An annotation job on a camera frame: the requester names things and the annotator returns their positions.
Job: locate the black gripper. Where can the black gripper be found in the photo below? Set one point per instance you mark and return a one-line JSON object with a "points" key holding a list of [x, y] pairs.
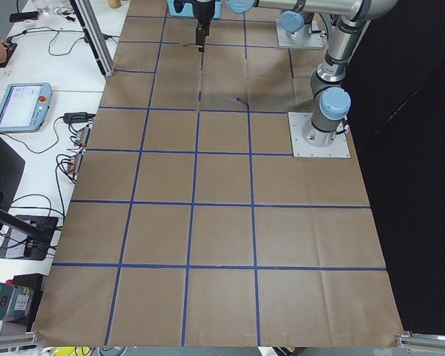
{"points": [[202, 10]]}

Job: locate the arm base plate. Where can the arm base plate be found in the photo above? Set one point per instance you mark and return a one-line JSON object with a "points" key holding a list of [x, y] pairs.
{"points": [[308, 142], [314, 43]]}

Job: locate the orange usb adapter lower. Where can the orange usb adapter lower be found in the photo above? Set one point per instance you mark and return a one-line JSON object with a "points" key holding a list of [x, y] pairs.
{"points": [[74, 165]]}

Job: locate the blue teach pendant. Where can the blue teach pendant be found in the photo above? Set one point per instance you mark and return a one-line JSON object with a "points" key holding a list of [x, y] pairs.
{"points": [[24, 107]]}

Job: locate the black monitor stand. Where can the black monitor stand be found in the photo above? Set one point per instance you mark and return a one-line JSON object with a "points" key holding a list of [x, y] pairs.
{"points": [[38, 231]]}

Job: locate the green power supply box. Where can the green power supply box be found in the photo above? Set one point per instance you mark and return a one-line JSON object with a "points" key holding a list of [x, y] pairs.
{"points": [[19, 298]]}

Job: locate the silver aluminium frame post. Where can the silver aluminium frame post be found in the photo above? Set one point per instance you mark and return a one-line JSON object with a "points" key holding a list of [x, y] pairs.
{"points": [[92, 31]]}

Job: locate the black power adapter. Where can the black power adapter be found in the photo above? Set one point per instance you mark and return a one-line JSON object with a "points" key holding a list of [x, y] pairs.
{"points": [[78, 117]]}

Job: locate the black phone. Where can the black phone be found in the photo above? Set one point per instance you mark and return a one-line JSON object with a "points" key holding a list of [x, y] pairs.
{"points": [[23, 16]]}

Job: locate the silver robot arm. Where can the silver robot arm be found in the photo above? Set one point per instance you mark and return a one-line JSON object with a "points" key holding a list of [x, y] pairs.
{"points": [[298, 25], [352, 17]]}

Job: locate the light blue plastic bin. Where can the light blue plastic bin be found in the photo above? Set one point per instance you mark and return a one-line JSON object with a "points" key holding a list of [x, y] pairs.
{"points": [[201, 10]]}

